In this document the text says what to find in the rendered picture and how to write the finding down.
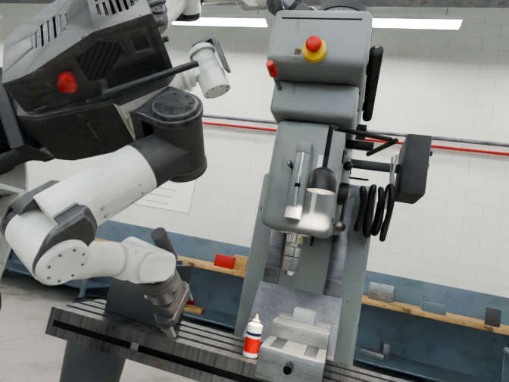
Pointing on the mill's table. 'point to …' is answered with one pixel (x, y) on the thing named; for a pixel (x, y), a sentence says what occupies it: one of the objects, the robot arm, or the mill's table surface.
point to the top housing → (296, 34)
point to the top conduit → (372, 81)
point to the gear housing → (316, 104)
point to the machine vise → (309, 364)
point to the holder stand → (123, 292)
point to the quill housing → (310, 222)
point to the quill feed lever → (342, 205)
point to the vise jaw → (300, 333)
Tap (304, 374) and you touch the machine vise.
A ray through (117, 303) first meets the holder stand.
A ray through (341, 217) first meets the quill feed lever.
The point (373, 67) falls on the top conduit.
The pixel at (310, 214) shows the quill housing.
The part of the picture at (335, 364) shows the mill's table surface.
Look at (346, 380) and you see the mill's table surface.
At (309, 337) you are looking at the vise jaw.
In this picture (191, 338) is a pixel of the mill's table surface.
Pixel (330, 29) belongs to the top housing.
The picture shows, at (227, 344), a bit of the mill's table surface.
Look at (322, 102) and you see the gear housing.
